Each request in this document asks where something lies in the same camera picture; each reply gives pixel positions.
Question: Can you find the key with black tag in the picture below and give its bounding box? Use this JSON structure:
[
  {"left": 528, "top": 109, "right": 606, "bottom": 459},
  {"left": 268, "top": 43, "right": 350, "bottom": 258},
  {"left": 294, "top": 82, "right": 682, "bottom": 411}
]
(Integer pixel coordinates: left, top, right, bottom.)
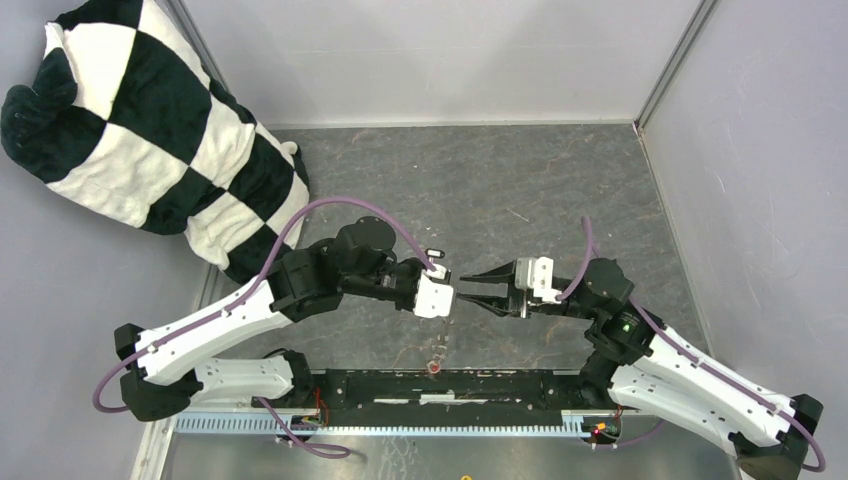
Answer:
[{"left": 425, "top": 248, "right": 445, "bottom": 259}]

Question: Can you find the key with red tag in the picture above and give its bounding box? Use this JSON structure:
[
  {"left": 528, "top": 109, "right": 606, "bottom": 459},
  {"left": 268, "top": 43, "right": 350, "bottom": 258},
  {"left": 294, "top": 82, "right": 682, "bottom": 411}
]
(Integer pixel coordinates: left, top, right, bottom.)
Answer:
[{"left": 427, "top": 360, "right": 442, "bottom": 375}]

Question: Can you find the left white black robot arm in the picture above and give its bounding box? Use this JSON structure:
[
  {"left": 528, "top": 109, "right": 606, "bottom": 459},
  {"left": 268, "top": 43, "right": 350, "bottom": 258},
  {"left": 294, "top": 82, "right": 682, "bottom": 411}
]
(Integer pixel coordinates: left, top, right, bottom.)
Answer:
[{"left": 114, "top": 216, "right": 431, "bottom": 422}]

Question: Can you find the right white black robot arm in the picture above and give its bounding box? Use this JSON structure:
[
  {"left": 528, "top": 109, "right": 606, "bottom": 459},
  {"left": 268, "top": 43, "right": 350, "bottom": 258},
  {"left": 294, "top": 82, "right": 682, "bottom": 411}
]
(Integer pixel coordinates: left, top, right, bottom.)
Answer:
[{"left": 463, "top": 257, "right": 826, "bottom": 479}]

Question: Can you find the silver toothed metal strip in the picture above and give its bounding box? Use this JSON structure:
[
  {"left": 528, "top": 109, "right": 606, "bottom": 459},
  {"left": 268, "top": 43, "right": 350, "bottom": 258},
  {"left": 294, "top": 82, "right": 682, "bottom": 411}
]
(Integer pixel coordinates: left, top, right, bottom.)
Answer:
[{"left": 173, "top": 409, "right": 624, "bottom": 439}]

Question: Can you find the black white checkered blanket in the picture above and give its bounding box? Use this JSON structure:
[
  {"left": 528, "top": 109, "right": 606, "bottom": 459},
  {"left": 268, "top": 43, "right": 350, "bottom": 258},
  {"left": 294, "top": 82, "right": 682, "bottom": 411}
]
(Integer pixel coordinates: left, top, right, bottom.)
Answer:
[{"left": 1, "top": 1, "right": 310, "bottom": 283}]

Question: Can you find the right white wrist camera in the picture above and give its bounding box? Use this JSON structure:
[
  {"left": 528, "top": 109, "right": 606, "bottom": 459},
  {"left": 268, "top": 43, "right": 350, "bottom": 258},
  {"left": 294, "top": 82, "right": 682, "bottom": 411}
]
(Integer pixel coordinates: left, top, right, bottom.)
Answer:
[{"left": 514, "top": 257, "right": 562, "bottom": 304}]

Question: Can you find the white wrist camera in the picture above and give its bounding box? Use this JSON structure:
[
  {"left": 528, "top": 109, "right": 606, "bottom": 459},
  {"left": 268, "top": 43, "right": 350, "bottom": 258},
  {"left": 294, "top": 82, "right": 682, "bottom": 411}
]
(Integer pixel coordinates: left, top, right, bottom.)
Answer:
[
  {"left": 514, "top": 257, "right": 562, "bottom": 304},
  {"left": 412, "top": 264, "right": 456, "bottom": 319}
]

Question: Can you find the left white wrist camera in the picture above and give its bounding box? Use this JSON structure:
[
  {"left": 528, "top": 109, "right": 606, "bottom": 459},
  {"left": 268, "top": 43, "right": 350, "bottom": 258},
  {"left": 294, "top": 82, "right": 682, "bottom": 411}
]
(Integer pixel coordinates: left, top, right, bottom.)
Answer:
[{"left": 412, "top": 264, "right": 456, "bottom": 319}]

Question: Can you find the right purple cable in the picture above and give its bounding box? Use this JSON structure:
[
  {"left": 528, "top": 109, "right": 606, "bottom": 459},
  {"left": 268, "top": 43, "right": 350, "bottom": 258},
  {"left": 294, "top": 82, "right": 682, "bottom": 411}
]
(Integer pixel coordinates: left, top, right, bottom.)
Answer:
[{"left": 556, "top": 215, "right": 827, "bottom": 473}]

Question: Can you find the purple cable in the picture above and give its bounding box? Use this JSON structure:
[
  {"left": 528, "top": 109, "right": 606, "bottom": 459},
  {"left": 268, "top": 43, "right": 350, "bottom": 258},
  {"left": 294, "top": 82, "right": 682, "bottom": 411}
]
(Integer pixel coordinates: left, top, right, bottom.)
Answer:
[
  {"left": 556, "top": 215, "right": 827, "bottom": 473},
  {"left": 91, "top": 197, "right": 440, "bottom": 415}
]

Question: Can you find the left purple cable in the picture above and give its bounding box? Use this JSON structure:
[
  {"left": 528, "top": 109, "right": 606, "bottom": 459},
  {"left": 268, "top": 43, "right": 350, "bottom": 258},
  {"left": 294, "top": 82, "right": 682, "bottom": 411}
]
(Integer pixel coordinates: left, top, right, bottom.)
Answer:
[{"left": 91, "top": 197, "right": 440, "bottom": 415}]

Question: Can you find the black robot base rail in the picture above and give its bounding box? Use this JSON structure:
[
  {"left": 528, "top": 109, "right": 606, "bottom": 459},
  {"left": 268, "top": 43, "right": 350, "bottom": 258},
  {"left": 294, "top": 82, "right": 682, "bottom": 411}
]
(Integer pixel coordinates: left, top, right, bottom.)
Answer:
[{"left": 248, "top": 349, "right": 645, "bottom": 429}]

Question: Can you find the right aluminium corner post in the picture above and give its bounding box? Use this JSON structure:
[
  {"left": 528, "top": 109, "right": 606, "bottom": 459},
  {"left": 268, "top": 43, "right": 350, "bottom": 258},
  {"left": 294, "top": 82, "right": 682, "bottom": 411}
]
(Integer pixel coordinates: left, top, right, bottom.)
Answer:
[{"left": 633, "top": 0, "right": 720, "bottom": 135}]

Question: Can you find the aluminium corner post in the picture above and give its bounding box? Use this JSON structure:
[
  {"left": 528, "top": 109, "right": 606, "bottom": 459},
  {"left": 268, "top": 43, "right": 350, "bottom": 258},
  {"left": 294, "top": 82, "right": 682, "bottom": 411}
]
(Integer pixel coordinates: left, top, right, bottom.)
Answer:
[
  {"left": 633, "top": 0, "right": 720, "bottom": 135},
  {"left": 162, "top": 0, "right": 229, "bottom": 91}
]

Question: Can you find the left aluminium corner post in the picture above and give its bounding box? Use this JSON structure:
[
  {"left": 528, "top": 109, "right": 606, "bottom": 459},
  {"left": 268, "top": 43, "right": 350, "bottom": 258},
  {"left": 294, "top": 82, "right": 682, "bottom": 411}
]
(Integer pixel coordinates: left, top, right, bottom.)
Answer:
[{"left": 162, "top": 0, "right": 229, "bottom": 91}]

